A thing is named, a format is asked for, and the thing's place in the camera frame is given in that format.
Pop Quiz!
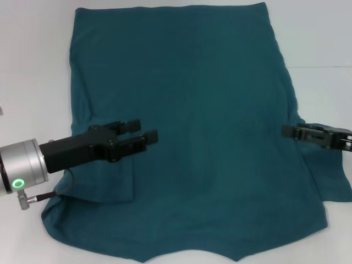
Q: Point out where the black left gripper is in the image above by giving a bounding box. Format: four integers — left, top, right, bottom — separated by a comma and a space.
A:
39, 118, 160, 174

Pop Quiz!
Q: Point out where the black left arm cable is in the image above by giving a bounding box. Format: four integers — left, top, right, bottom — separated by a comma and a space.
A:
27, 168, 75, 201

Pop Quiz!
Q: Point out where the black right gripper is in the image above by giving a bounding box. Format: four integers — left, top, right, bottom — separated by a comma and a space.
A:
281, 123, 352, 154

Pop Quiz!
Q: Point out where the blue teal shirt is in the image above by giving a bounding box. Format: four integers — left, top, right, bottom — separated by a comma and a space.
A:
41, 2, 352, 264

